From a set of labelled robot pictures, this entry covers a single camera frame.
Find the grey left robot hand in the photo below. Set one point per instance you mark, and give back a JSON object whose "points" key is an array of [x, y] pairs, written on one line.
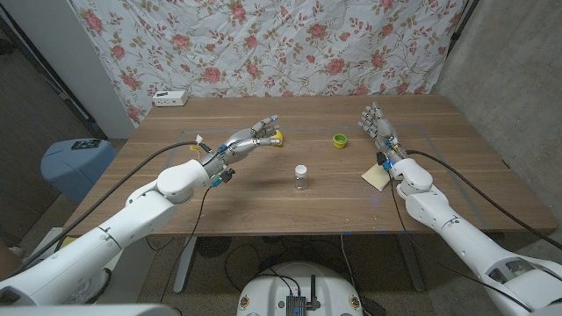
{"points": [[239, 147]]}

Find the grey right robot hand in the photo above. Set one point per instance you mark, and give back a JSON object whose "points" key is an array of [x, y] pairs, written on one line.
{"points": [[386, 134]]}

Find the clear medicine bottle white cap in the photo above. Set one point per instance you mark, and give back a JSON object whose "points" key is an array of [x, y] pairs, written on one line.
{"points": [[300, 175]]}

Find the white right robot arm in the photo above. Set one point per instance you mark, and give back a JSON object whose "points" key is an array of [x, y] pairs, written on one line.
{"points": [[439, 215]]}

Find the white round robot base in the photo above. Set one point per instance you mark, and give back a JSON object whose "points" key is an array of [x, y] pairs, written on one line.
{"points": [[268, 289]]}

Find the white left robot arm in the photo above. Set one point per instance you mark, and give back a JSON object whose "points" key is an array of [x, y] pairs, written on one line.
{"points": [[131, 215]]}

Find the yellow toy lemon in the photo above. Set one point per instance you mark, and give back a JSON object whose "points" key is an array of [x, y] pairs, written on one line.
{"points": [[278, 139]]}

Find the small green yellow cup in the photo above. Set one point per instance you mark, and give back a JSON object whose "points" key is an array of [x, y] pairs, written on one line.
{"points": [[340, 140]]}

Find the white power strip box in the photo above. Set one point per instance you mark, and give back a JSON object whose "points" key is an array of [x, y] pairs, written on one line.
{"points": [[170, 98]]}

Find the floral print backdrop cloth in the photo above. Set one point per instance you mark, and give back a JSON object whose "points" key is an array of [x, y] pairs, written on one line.
{"points": [[263, 44]]}

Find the grey table leg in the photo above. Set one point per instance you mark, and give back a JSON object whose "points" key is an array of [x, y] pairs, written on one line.
{"points": [[412, 263]]}

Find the white table leg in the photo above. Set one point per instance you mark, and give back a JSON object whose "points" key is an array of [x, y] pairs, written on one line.
{"points": [[184, 267]]}

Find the black stand pole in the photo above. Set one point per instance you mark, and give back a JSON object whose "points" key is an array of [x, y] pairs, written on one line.
{"points": [[461, 24]]}

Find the black flat device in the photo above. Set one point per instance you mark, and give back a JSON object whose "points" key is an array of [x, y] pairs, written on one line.
{"points": [[86, 144]]}

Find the blue grey bin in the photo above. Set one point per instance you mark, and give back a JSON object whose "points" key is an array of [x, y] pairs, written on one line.
{"points": [[74, 171]]}

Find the black antenna module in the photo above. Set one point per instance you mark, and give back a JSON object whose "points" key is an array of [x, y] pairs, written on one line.
{"points": [[295, 305]]}

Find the yellow black floor sticker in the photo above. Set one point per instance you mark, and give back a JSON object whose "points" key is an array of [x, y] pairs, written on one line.
{"points": [[69, 241]]}

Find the grey white sneaker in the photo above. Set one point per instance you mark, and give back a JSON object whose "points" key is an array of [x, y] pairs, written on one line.
{"points": [[94, 285]]}

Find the person brown leg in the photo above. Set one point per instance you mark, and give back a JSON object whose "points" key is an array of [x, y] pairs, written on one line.
{"points": [[9, 261]]}

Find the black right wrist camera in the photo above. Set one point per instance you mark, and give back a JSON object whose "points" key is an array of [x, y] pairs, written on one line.
{"points": [[381, 158]]}

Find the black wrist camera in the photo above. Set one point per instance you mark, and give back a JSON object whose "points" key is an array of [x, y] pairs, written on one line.
{"points": [[381, 158], [226, 175]]}

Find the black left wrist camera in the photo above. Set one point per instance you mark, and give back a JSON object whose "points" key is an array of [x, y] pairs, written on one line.
{"points": [[226, 175]]}

